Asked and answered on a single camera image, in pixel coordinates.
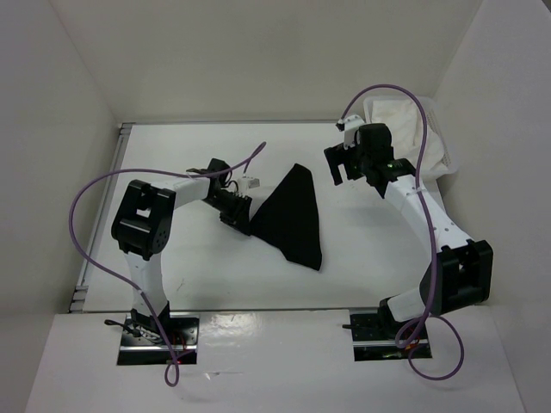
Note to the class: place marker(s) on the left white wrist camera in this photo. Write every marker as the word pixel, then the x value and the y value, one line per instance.
pixel 248 182

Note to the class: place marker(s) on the white skirt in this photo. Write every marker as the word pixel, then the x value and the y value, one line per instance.
pixel 404 122

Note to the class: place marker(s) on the black skirt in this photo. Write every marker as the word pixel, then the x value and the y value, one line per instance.
pixel 289 219

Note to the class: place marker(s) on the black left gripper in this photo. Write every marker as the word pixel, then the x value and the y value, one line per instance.
pixel 239 218

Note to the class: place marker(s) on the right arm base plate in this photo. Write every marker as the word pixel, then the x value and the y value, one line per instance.
pixel 372 341

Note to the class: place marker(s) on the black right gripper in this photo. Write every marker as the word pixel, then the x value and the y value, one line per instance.
pixel 337 156

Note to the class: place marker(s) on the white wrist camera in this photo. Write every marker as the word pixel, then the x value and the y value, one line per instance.
pixel 349 126
pixel 248 182

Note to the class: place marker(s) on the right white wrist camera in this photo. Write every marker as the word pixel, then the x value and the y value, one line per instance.
pixel 349 126

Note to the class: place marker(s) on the white plastic laundry basket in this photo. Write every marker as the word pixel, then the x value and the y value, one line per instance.
pixel 431 121

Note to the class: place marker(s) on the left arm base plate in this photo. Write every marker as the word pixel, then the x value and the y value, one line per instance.
pixel 140 347

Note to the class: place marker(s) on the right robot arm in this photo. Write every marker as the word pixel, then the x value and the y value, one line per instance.
pixel 460 269

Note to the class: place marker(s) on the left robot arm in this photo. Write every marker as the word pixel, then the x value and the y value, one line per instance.
pixel 143 224

